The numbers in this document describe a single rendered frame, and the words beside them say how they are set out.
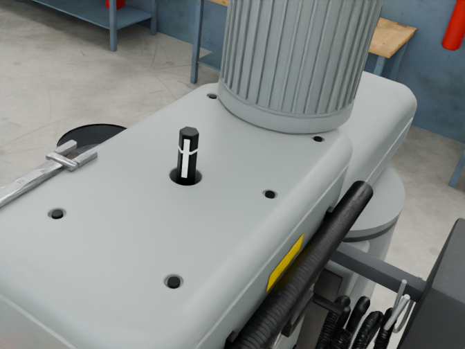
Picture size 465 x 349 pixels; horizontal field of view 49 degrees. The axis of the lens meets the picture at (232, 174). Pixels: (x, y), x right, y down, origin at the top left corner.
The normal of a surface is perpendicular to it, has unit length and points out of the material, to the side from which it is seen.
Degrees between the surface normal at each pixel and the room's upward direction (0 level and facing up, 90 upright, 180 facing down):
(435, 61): 90
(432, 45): 90
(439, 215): 0
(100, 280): 0
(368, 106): 0
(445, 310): 90
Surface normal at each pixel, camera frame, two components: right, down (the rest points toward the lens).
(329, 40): 0.27, 0.59
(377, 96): 0.12, -0.80
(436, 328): -0.52, 0.45
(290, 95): -0.11, 0.58
